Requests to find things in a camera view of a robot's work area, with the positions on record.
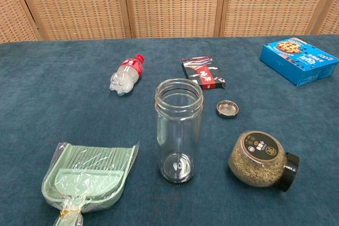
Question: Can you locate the green dustpan in plastic wrap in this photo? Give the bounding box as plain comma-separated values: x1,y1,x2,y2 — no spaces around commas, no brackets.
41,141,140,226

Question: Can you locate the spice jar black lid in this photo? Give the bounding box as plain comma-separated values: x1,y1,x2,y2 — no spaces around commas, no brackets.
228,130,300,192

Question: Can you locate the blue velvet table cover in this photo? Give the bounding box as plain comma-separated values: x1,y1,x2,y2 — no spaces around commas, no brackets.
0,34,339,226

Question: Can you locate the woven folding screen panel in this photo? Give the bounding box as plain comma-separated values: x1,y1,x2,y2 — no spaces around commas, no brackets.
219,0,332,38
307,0,339,36
0,0,39,43
12,0,132,41
121,0,228,39

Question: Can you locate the black red snack packet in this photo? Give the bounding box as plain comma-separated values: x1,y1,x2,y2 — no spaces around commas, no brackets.
181,56,228,91

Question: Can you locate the blue cookie box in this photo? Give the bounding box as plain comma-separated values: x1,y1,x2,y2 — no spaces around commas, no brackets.
259,37,339,87

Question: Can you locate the small metal strainer lid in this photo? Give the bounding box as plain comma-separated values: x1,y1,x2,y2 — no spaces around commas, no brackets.
216,100,239,119

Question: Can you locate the plastic cola bottle red cap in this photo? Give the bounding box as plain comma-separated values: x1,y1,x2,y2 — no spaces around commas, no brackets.
109,54,146,97

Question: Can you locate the clear glass jar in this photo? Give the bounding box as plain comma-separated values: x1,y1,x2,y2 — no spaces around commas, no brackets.
154,78,204,184

